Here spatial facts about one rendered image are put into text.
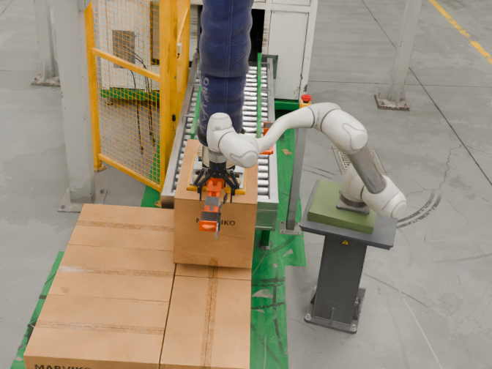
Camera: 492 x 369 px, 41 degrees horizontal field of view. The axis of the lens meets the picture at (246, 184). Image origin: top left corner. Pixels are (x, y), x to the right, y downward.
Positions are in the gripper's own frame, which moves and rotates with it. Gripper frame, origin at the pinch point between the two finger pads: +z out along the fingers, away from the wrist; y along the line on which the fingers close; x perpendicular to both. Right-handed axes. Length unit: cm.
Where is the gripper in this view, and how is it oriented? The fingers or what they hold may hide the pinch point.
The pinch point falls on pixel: (215, 198)
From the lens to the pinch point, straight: 296.7
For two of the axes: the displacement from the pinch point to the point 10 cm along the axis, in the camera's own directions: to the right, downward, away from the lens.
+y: -10.0, -0.7, -0.1
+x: -0.3, 5.3, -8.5
